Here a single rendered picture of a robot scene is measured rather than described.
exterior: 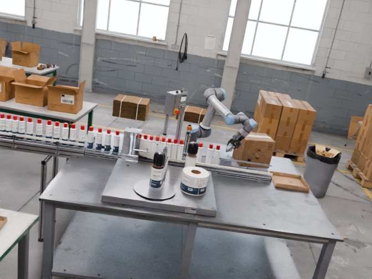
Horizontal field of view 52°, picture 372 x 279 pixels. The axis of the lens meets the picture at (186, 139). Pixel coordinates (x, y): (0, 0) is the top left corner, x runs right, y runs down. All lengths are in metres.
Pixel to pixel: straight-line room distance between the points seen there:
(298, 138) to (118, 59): 4.40
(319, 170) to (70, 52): 6.12
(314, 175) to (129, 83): 4.99
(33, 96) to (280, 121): 3.83
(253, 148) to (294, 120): 3.05
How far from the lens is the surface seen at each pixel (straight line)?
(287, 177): 3.70
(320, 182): 5.50
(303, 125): 6.64
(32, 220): 2.59
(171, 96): 3.23
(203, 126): 3.71
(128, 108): 7.36
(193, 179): 2.81
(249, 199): 3.10
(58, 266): 3.15
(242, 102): 8.74
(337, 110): 9.10
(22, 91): 4.97
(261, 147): 3.64
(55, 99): 4.75
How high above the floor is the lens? 2.18
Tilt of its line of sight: 19 degrees down
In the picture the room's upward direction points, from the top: 9 degrees clockwise
